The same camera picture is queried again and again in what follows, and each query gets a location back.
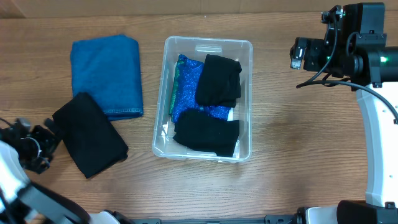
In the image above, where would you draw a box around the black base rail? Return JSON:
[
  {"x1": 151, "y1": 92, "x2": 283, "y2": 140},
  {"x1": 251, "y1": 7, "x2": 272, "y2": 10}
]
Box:
[{"x1": 119, "y1": 215, "x2": 302, "y2": 224}]

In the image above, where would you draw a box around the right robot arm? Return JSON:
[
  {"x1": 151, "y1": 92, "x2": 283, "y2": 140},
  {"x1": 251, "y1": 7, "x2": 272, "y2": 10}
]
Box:
[{"x1": 266, "y1": 2, "x2": 397, "y2": 223}]

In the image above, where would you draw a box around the white label in container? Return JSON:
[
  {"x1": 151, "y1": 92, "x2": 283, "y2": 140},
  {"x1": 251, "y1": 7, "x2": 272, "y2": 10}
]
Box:
[{"x1": 227, "y1": 108, "x2": 233, "y2": 121}]

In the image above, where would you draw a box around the black cloth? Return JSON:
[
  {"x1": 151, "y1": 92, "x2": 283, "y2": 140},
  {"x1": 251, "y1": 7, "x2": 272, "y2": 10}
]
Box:
[{"x1": 52, "y1": 93, "x2": 129, "y2": 179}]

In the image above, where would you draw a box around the folded teal blue towel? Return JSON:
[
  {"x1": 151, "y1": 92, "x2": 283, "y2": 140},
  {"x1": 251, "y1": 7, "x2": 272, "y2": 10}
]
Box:
[{"x1": 70, "y1": 34, "x2": 144, "y2": 121}]

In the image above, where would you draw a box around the blue sequin garment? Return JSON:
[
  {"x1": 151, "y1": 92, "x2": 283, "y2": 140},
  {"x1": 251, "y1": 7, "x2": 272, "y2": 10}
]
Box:
[{"x1": 169, "y1": 54, "x2": 231, "y2": 123}]

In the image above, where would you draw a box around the black garment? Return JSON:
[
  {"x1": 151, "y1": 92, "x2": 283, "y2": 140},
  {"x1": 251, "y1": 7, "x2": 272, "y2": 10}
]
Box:
[{"x1": 173, "y1": 54, "x2": 242, "y2": 157}]

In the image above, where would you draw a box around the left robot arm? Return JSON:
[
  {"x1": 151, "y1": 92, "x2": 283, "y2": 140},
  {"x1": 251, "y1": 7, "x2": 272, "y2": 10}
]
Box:
[{"x1": 1, "y1": 118, "x2": 120, "y2": 224}]

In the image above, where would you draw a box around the clear plastic container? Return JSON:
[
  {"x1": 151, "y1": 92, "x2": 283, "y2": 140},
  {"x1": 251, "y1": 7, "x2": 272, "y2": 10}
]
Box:
[{"x1": 152, "y1": 36, "x2": 253, "y2": 163}]

